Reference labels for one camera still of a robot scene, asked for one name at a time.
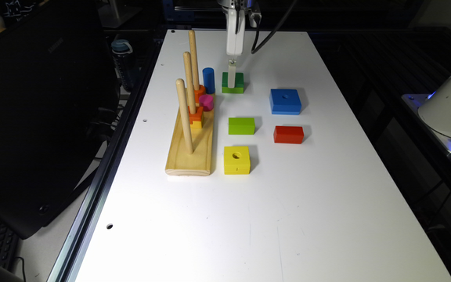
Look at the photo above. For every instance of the blue square block with hole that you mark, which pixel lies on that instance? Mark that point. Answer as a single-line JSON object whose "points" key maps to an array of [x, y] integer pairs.
{"points": [[285, 101]]}

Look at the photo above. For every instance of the dark water bottle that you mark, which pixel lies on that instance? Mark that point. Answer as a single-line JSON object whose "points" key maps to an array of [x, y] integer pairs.
{"points": [[125, 63]]}

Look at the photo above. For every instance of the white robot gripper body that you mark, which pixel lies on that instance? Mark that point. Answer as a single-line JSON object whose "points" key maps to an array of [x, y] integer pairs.
{"points": [[237, 14]]}

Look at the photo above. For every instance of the yellow block under orange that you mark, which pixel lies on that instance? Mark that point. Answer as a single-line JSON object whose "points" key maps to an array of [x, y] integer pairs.
{"points": [[196, 124]]}

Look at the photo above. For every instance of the light green rectangular block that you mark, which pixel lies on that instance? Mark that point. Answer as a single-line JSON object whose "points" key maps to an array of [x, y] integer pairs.
{"points": [[241, 126]]}

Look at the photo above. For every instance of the middle wooden peg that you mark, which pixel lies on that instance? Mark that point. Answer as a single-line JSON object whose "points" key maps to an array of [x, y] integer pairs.
{"points": [[189, 82]]}

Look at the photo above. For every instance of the blue cylinder block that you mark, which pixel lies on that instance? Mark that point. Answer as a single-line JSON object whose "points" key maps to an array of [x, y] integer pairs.
{"points": [[209, 80]]}

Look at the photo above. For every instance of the orange round block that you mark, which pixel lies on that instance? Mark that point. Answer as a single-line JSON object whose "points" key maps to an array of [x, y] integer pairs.
{"points": [[198, 93]]}

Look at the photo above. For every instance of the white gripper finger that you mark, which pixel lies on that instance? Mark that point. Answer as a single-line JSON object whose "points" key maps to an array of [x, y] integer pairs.
{"points": [[231, 73]]}

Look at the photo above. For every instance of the yellow square block with hole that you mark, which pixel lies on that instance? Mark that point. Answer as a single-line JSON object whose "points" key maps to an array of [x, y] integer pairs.
{"points": [[237, 160]]}

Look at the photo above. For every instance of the black Samsung monitor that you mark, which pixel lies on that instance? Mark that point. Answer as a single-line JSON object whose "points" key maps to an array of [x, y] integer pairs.
{"points": [[58, 97]]}

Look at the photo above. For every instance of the front wooden peg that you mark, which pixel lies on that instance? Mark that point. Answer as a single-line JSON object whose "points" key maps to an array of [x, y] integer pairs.
{"points": [[184, 114]]}

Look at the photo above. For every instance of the orange cross block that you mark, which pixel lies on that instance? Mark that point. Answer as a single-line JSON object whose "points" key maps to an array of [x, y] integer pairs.
{"points": [[198, 116]]}

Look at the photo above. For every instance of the wooden peg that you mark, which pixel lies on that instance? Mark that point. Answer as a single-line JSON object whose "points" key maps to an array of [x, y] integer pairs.
{"points": [[184, 114], [189, 82], [194, 63]]}

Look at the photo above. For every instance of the magenta round block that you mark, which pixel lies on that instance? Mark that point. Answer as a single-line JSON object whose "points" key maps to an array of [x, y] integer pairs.
{"points": [[206, 101]]}

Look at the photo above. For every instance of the dark green square block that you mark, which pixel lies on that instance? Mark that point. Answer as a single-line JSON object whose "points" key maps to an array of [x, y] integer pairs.
{"points": [[239, 83]]}

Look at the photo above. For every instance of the rear wooden peg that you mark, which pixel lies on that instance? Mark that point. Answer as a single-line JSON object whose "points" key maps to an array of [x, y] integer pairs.
{"points": [[194, 63]]}

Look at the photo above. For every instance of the red rectangular block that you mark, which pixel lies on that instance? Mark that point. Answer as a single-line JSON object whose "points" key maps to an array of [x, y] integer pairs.
{"points": [[288, 134]]}

